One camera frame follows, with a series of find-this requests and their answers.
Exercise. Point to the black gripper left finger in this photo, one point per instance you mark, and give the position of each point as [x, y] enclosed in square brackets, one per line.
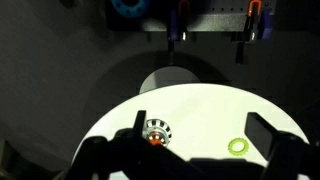
[135, 133]

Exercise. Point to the right orange-handled clamp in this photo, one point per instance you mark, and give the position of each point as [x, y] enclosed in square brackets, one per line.
[258, 26]

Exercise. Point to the orange peg ring holder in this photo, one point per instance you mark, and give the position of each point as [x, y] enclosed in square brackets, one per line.
[157, 132]

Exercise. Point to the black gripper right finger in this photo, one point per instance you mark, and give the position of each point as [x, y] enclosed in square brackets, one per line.
[284, 152]

